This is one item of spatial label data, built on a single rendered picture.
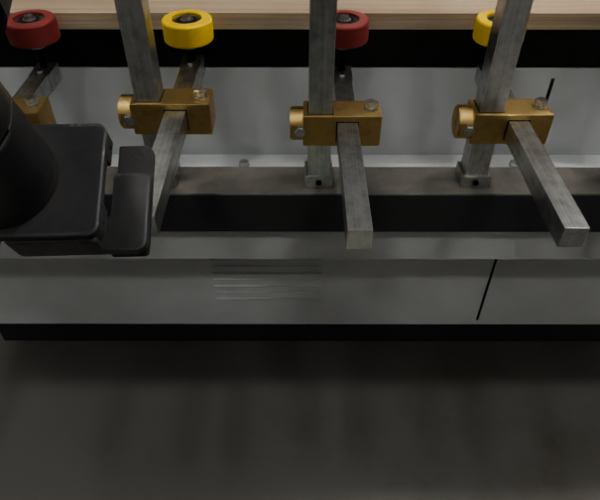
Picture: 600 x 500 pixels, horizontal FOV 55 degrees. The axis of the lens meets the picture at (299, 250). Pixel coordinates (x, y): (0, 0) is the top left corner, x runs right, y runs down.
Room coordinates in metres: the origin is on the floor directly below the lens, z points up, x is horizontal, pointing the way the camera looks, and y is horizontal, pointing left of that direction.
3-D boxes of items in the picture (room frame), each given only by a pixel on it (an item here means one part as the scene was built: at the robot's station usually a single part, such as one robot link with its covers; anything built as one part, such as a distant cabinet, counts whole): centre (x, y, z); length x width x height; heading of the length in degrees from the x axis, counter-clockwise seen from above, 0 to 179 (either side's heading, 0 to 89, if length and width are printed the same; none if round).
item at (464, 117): (0.77, -0.30, 0.81); 0.14 x 0.06 x 0.05; 90
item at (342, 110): (0.77, -0.05, 0.80); 0.14 x 0.06 x 0.05; 90
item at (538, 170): (0.72, -0.32, 0.81); 0.43 x 0.03 x 0.04; 0
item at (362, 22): (0.92, -0.07, 0.85); 0.08 x 0.08 x 0.11
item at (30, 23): (0.92, 0.43, 0.85); 0.08 x 0.08 x 0.11
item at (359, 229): (0.73, -0.07, 0.80); 0.43 x 0.03 x 0.04; 0
